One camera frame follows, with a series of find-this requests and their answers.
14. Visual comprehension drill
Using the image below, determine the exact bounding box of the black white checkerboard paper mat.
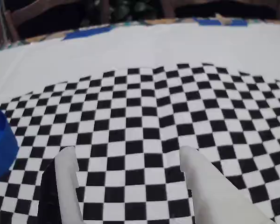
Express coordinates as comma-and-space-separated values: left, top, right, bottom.
0, 22, 280, 224

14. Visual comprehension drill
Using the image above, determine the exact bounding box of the blue tape strip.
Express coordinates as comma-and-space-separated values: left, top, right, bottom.
61, 25, 114, 42
195, 17, 249, 27

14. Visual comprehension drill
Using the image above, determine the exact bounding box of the green leafy plant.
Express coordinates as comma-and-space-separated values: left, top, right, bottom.
84, 0, 161, 25

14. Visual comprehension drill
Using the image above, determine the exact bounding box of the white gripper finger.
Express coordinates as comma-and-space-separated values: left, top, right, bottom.
179, 146, 277, 224

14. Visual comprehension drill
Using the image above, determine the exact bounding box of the blue round box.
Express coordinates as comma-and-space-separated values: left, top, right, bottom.
0, 109, 20, 182

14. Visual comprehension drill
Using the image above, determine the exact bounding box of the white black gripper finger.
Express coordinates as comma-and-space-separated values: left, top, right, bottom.
38, 146, 84, 224

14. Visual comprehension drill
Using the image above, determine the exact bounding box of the brown wooden chair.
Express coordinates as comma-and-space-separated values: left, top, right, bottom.
160, 0, 280, 23
0, 0, 112, 51

